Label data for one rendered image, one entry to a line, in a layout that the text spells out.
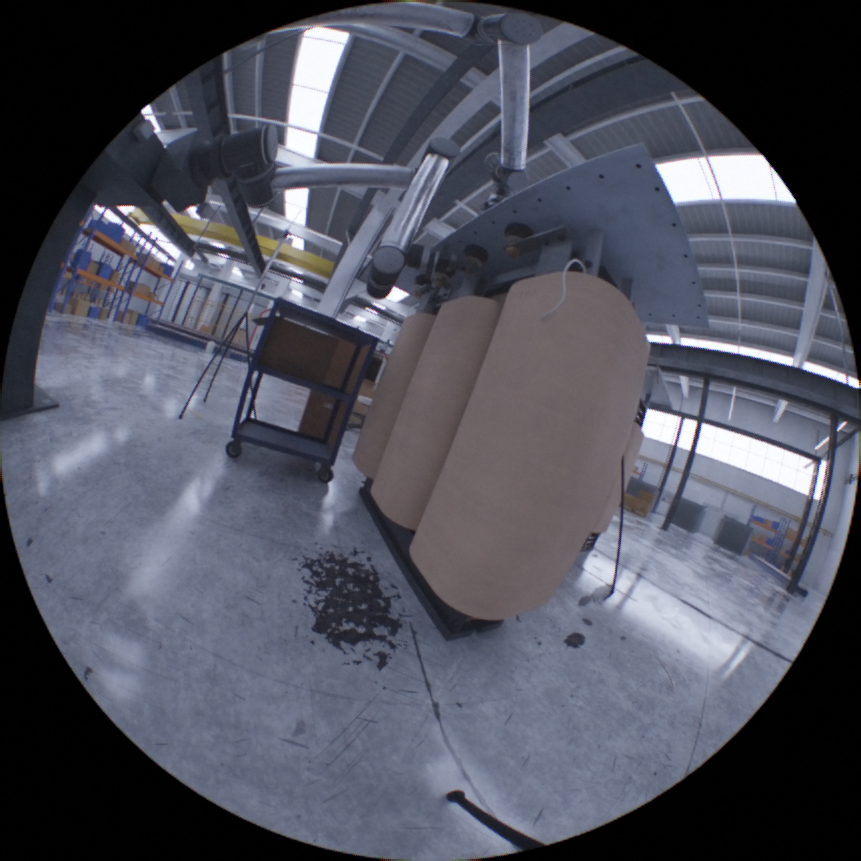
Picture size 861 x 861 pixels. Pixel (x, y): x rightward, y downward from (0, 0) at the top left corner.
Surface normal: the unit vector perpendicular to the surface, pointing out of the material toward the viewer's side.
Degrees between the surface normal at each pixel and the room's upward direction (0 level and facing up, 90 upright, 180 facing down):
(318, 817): 0
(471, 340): 90
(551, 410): 90
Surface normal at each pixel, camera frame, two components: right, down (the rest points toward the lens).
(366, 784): 0.36, -0.93
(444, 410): -0.22, -0.01
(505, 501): -0.55, -0.15
